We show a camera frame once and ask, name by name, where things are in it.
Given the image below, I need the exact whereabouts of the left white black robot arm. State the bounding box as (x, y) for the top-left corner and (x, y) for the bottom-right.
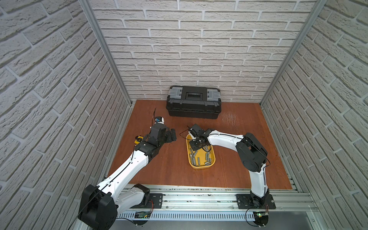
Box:
(77, 117), (176, 230)

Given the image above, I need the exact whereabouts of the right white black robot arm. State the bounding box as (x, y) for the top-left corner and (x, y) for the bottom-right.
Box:
(189, 124), (269, 208)

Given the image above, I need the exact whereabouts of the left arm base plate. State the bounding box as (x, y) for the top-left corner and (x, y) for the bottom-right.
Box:
(131, 193), (163, 209)

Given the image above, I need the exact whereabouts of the yellow plastic tray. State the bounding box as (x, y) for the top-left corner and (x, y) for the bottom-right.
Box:
(186, 134), (216, 170)

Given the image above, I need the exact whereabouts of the aluminium rail frame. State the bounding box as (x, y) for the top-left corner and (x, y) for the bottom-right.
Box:
(117, 185), (327, 230)

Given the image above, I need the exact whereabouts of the black plastic toolbox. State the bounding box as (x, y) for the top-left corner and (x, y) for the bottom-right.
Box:
(166, 86), (221, 119)

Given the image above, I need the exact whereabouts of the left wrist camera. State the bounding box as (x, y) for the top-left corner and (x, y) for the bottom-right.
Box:
(154, 117), (164, 125)

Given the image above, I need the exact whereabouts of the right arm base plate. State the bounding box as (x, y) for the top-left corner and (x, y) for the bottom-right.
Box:
(235, 194), (276, 209)

